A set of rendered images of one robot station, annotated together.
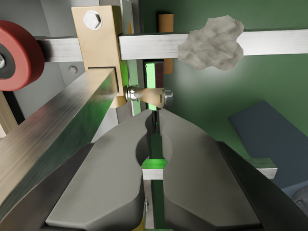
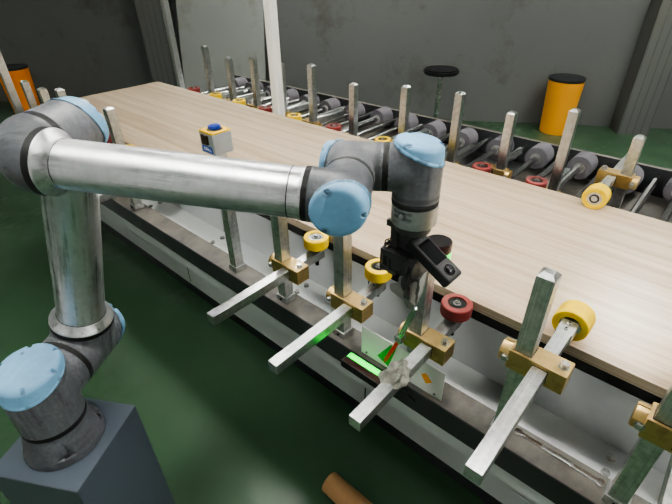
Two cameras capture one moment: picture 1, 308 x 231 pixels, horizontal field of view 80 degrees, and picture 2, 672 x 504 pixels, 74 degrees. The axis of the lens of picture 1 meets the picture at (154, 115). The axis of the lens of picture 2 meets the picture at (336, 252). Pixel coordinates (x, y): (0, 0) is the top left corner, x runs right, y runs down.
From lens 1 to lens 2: 0.90 m
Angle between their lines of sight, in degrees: 38
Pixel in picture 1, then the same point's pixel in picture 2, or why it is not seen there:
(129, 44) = (424, 349)
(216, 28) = (405, 376)
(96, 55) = (431, 334)
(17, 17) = (476, 344)
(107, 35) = (435, 343)
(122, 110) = not seen: hidden behind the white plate
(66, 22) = (458, 375)
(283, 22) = not seen: outside the picture
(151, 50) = (415, 354)
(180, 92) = (284, 480)
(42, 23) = (467, 361)
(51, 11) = (471, 373)
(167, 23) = not seen: outside the picture
